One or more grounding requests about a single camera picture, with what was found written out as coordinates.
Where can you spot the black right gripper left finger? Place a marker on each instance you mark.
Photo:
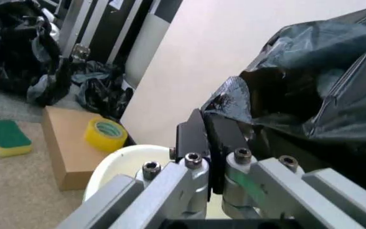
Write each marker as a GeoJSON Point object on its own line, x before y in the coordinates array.
{"type": "Point", "coordinates": [183, 181]}

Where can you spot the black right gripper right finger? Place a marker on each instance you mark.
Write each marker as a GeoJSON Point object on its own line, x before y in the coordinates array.
{"type": "Point", "coordinates": [265, 181]}

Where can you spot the dark grey garbage bag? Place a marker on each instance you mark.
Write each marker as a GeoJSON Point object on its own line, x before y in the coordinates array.
{"type": "Point", "coordinates": [313, 83]}

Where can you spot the white round trash bin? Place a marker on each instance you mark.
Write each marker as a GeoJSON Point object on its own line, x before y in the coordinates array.
{"type": "Point", "coordinates": [122, 164]}

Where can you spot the small crumpled black bag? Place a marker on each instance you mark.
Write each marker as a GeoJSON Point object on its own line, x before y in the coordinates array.
{"type": "Point", "coordinates": [102, 88]}

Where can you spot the large black bag pile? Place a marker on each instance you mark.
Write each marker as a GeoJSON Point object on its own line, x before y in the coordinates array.
{"type": "Point", "coordinates": [17, 47]}

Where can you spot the yellow tape roll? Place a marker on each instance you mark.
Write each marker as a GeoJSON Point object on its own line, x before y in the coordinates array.
{"type": "Point", "coordinates": [105, 135]}

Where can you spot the flat brown cardboard box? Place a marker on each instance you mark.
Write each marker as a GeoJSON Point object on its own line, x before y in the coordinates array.
{"type": "Point", "coordinates": [65, 148]}

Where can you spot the black aluminium flight case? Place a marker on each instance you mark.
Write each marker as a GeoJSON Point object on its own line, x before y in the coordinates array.
{"type": "Point", "coordinates": [100, 28]}

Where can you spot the yellow green sponge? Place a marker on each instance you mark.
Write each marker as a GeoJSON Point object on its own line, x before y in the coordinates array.
{"type": "Point", "coordinates": [6, 137]}

